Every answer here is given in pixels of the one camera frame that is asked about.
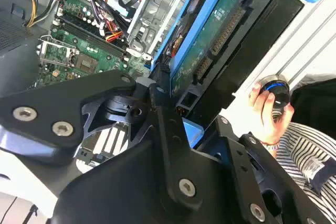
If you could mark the hard disk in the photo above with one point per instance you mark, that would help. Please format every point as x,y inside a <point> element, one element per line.
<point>204,51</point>

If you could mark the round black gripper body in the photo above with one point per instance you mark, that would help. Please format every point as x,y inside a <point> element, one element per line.
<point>126,190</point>

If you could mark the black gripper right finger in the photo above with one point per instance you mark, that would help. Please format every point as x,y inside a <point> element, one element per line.
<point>241,171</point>

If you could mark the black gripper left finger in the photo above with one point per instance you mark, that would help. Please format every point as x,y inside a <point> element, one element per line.
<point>52,103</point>

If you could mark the person's hand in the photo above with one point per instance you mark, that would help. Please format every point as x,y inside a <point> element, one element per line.
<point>265,124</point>

